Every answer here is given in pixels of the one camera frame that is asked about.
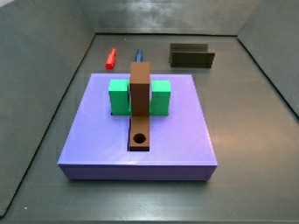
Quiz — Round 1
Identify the blue peg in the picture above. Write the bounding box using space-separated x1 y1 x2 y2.
135 49 144 62

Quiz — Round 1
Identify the black fixture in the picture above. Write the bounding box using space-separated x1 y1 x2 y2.
169 43 215 68

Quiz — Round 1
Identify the right green block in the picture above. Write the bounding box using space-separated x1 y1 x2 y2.
151 80 172 116

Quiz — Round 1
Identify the green block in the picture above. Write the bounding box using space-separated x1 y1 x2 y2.
108 80 129 116
151 80 172 116

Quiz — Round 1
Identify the left green block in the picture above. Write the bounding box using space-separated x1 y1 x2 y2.
108 80 129 116

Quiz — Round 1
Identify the red peg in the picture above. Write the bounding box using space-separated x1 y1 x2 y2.
105 48 117 70

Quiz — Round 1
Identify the purple base block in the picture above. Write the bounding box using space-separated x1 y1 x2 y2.
59 73 218 180

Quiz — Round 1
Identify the brown L-shaped bracket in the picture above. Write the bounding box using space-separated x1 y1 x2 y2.
128 62 149 151

